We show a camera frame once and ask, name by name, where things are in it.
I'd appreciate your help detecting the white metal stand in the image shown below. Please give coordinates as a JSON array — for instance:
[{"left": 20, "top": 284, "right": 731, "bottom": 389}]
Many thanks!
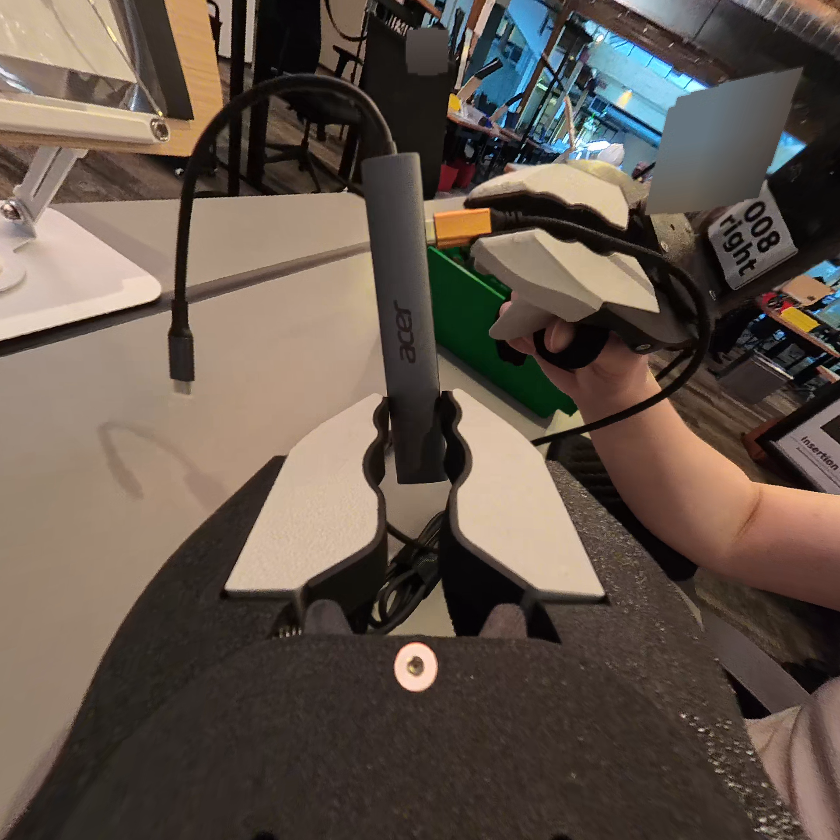
[{"left": 0, "top": 146, "right": 162, "bottom": 342}]

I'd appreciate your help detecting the person's right hand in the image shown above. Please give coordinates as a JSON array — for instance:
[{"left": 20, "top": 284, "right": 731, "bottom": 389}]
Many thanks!
[{"left": 499, "top": 298, "right": 661, "bottom": 412}]

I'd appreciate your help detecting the green plastic bin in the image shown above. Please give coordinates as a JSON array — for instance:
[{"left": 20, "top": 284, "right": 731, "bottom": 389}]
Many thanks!
[{"left": 427, "top": 244, "right": 580, "bottom": 419}]

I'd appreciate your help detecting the black office chair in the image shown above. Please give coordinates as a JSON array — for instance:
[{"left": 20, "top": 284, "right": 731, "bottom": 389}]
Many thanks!
[{"left": 262, "top": 39, "right": 368, "bottom": 195}]

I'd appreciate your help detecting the black cabinet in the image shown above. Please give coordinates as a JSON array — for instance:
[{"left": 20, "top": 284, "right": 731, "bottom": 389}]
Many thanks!
[{"left": 360, "top": 13, "right": 457, "bottom": 198}]

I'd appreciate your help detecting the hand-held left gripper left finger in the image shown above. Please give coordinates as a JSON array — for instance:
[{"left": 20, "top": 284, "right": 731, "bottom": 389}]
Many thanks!
[{"left": 223, "top": 392, "right": 392, "bottom": 605}]

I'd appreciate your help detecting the grey usb hub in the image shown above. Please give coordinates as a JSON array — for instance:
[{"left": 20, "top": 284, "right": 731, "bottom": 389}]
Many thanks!
[{"left": 360, "top": 152, "right": 448, "bottom": 487}]

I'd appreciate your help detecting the black framed sign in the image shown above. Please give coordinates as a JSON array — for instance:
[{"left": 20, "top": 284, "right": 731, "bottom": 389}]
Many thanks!
[{"left": 764, "top": 394, "right": 840, "bottom": 496}]

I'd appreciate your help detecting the person's right forearm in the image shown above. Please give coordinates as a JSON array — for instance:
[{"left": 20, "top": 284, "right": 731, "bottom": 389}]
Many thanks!
[{"left": 576, "top": 367, "right": 840, "bottom": 611}]

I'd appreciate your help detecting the person's pale shirt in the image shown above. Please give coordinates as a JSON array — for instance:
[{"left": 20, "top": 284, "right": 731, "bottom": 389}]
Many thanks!
[{"left": 745, "top": 676, "right": 840, "bottom": 840}]

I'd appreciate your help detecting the cardboard box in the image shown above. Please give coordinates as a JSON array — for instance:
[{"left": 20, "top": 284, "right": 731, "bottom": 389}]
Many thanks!
[{"left": 784, "top": 273, "right": 836, "bottom": 307}]

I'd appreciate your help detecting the clear acrylic sheet holder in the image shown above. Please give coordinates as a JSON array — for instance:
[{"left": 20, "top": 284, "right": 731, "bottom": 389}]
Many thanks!
[{"left": 0, "top": 0, "right": 173, "bottom": 147}]

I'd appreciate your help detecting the black hub cable with plug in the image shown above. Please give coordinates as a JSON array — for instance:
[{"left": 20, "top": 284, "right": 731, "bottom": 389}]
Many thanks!
[{"left": 167, "top": 73, "right": 398, "bottom": 398}]

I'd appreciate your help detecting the cluttered workbench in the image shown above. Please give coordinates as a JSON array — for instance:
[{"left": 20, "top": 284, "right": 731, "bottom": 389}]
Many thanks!
[{"left": 446, "top": 92, "right": 572, "bottom": 165}]

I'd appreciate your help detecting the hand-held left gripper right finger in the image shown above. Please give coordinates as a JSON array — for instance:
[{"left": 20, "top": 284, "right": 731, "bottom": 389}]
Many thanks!
[{"left": 438, "top": 387, "right": 606, "bottom": 608}]

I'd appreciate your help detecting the black braided usb-c cable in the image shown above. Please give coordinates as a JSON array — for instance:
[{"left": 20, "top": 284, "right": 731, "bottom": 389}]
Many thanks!
[{"left": 367, "top": 206, "right": 713, "bottom": 634}]

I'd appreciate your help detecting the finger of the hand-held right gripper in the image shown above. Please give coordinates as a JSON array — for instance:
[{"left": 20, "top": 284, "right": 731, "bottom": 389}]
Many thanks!
[
  {"left": 463, "top": 163, "right": 651, "bottom": 232},
  {"left": 470, "top": 228, "right": 661, "bottom": 324}
]

